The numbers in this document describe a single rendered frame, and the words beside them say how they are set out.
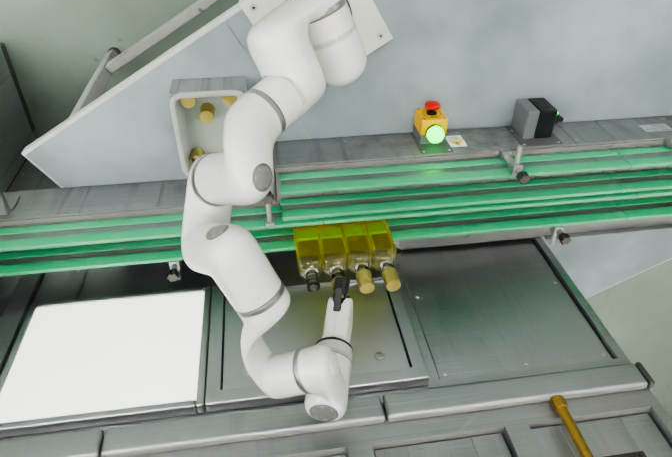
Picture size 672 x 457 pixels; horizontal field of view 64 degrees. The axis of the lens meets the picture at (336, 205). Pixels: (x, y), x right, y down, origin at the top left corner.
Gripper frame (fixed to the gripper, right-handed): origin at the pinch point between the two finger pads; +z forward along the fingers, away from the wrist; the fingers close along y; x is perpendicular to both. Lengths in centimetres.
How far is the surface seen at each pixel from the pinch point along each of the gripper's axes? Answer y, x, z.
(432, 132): 19.1, -18.6, 38.6
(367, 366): -13.3, -6.3, -8.2
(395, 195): 5.2, -10.4, 30.3
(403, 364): -13.5, -14.1, -6.8
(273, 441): -15.3, 10.8, -26.2
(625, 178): 4, -71, 46
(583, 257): -40, -76, 64
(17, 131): -4, 120, 69
